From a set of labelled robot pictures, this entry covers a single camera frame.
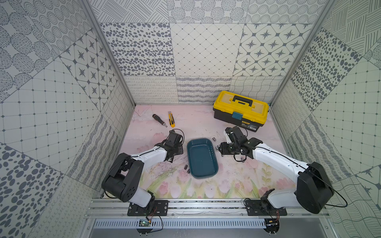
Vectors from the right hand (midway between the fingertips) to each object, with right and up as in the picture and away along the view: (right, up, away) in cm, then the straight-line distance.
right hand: (223, 150), depth 85 cm
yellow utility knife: (-35, +18, +25) cm, 47 cm away
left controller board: (-41, -33, -14) cm, 54 cm away
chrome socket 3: (-20, -12, 0) cm, 24 cm away
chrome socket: (-3, +5, +15) cm, 16 cm away
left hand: (-27, +1, +7) cm, 28 cm away
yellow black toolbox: (+17, +23, +10) cm, 31 cm away
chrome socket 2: (-22, -10, +2) cm, 25 cm away
